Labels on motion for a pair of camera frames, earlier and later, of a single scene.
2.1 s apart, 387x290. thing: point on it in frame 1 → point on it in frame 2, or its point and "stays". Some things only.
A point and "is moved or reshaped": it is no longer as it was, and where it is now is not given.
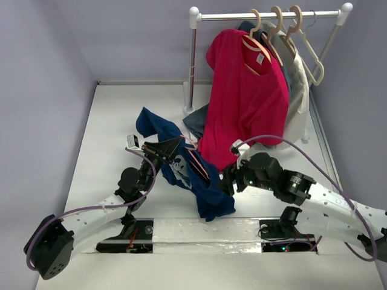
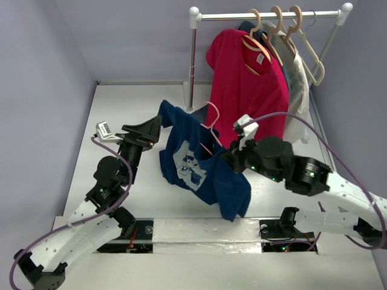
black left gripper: x=164 y=150 → x=150 y=130
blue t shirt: x=189 y=170 is moved or reshaped
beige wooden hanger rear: x=312 y=51 stays
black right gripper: x=230 y=179 → x=236 y=156
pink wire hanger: x=189 y=150 → x=210 y=127
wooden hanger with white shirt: x=294 y=28 stays
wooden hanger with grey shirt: x=268 y=41 stays
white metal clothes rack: x=342 y=16 stays
